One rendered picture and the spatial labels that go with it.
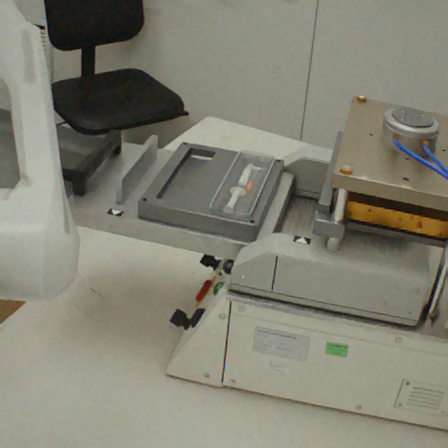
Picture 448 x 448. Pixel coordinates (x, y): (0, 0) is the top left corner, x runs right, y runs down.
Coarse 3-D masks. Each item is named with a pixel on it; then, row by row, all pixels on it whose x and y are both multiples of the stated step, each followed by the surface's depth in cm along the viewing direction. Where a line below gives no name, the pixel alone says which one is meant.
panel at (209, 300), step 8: (216, 280) 111; (224, 280) 103; (208, 288) 113; (224, 288) 97; (208, 296) 108; (216, 296) 98; (200, 304) 112; (208, 304) 103; (192, 312) 116; (208, 312) 98; (200, 320) 100; (192, 328) 103; (184, 336) 106; (184, 344) 102; (176, 352) 104; (168, 360) 105
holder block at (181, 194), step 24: (192, 144) 114; (168, 168) 106; (192, 168) 110; (216, 168) 107; (168, 192) 103; (192, 192) 101; (264, 192) 103; (144, 216) 99; (168, 216) 98; (192, 216) 97; (216, 216) 96; (264, 216) 101
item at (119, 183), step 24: (144, 144) 109; (120, 168) 110; (144, 168) 109; (96, 192) 104; (120, 192) 101; (144, 192) 105; (288, 192) 109; (96, 216) 100; (120, 216) 99; (144, 240) 100; (168, 240) 98; (192, 240) 97; (216, 240) 96; (240, 240) 96
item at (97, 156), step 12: (108, 132) 112; (120, 132) 113; (108, 144) 109; (120, 144) 114; (96, 156) 105; (108, 156) 110; (84, 168) 102; (96, 168) 105; (84, 180) 102; (84, 192) 103
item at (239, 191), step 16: (240, 160) 108; (256, 160) 109; (272, 160) 109; (240, 176) 104; (256, 176) 104; (224, 192) 100; (240, 192) 100; (256, 192) 100; (224, 208) 96; (240, 208) 97
